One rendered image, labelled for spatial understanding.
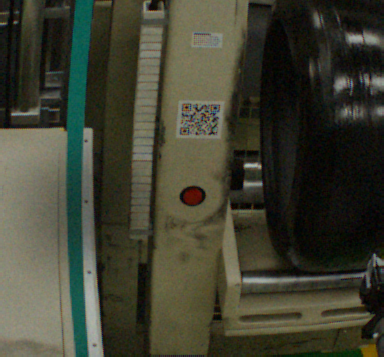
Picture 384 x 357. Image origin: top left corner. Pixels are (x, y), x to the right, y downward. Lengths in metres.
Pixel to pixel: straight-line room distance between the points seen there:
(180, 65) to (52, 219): 0.40
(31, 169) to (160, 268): 0.49
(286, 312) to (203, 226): 0.24
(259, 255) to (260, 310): 0.24
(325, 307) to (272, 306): 0.11
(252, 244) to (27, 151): 0.73
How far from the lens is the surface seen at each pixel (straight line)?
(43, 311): 1.46
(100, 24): 2.70
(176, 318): 2.22
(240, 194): 2.29
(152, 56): 1.87
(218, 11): 1.82
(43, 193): 1.67
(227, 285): 2.02
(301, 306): 2.11
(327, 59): 1.81
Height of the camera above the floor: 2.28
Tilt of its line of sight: 36 degrees down
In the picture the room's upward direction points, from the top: 5 degrees clockwise
